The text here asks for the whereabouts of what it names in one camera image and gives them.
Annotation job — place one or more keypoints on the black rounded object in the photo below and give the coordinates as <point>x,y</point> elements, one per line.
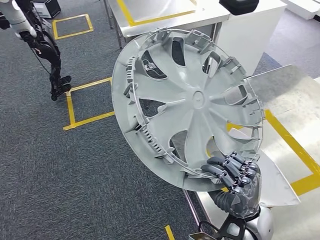
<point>237,6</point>

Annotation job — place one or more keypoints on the white car mirror cover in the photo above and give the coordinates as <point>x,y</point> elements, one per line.
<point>275,185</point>

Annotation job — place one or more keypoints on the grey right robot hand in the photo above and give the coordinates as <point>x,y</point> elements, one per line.
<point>247,198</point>

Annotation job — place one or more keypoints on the white and black humanoid robot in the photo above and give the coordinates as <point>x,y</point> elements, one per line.
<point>47,53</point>

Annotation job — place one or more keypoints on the silver plastic wheel hubcap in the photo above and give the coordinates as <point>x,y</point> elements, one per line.
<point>197,97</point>

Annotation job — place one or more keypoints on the yellow tape on steel table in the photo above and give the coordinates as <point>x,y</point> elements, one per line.
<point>124,13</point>

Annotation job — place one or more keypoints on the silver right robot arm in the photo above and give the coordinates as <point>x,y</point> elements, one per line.
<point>265,225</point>

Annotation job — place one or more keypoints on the steel top workbench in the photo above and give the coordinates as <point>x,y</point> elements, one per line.
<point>287,96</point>

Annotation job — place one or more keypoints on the white cabinet block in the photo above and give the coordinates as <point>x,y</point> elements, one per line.
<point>250,43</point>

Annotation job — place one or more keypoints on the grey equipment box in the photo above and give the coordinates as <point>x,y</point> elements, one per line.
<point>47,8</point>

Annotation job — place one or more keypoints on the yellow tape on workbench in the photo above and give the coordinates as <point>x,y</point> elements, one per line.
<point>287,139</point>

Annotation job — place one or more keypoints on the white low platform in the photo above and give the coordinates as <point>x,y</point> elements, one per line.
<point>305,8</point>

